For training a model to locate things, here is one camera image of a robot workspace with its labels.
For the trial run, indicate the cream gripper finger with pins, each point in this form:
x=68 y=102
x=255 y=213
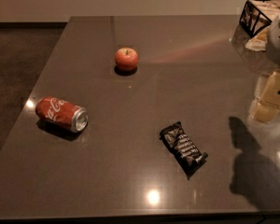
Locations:
x=268 y=105
x=260 y=85

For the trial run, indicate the red coke can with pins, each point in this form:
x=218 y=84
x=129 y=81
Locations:
x=66 y=115

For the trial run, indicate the napkins in basket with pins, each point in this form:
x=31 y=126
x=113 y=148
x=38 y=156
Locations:
x=258 y=42

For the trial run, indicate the black snack bar wrapper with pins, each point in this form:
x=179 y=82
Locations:
x=186 y=153

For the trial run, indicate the red apple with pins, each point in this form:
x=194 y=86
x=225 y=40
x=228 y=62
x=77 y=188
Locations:
x=126 y=59

